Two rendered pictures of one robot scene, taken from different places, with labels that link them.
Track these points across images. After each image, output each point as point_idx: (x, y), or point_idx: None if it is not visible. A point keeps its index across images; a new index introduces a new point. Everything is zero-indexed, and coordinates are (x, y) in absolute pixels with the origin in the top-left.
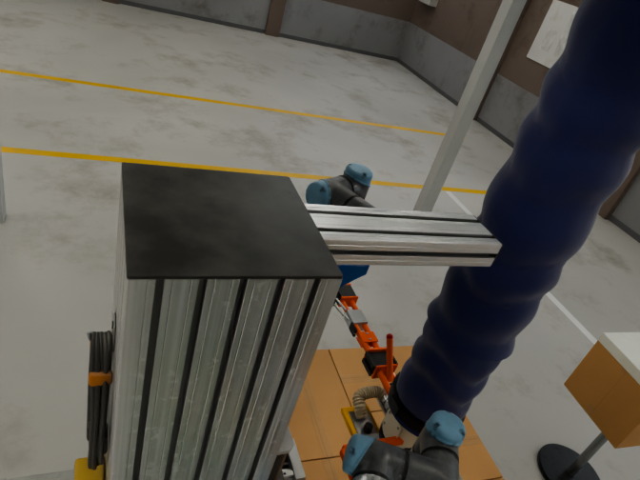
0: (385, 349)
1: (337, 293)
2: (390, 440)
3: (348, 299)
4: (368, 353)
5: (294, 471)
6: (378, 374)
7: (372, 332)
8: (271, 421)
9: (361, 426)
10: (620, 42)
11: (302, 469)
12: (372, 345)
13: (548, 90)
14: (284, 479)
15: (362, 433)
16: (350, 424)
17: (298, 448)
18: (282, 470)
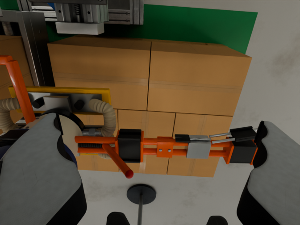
0: (140, 159)
1: (242, 143)
2: (25, 114)
3: (228, 151)
4: (136, 139)
5: (62, 22)
6: (113, 138)
7: (169, 156)
8: None
9: (85, 100)
10: None
11: (64, 31)
12: (155, 149)
13: None
14: (36, 1)
15: (77, 97)
16: (89, 90)
17: (159, 65)
18: (68, 12)
